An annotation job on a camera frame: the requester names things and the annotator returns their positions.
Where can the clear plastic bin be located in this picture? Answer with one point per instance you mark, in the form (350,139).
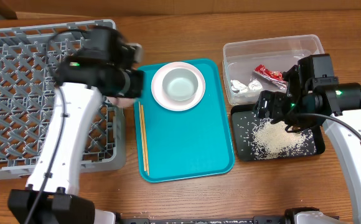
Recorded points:
(276,54)

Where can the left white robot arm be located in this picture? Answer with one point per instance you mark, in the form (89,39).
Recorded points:
(103,67)

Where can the small pink-white plate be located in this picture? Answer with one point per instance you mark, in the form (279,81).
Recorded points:
(121,102)

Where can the grey-green bowl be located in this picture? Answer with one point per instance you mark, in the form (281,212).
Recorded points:
(180,84)

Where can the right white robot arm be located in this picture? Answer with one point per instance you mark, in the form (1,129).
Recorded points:
(315,98)

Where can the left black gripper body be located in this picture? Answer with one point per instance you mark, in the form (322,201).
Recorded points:
(135,82)

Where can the large white plate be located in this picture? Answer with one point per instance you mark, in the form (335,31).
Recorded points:
(163,100)

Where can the red snack wrapper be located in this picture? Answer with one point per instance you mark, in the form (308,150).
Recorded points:
(274,77)

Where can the grey dishwasher rack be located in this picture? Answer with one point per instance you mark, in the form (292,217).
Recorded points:
(27,91)

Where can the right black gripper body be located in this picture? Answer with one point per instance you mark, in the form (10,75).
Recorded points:
(281,110)

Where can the black waste tray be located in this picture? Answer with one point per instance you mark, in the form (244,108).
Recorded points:
(319,146)

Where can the wooden chopstick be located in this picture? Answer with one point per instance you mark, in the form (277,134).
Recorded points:
(145,140)
(142,135)

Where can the white rice pile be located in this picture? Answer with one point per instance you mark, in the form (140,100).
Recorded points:
(277,140)

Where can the teal plastic tray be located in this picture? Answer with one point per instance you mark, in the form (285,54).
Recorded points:
(185,144)

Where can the white tissue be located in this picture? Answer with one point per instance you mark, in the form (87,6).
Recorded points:
(239,87)

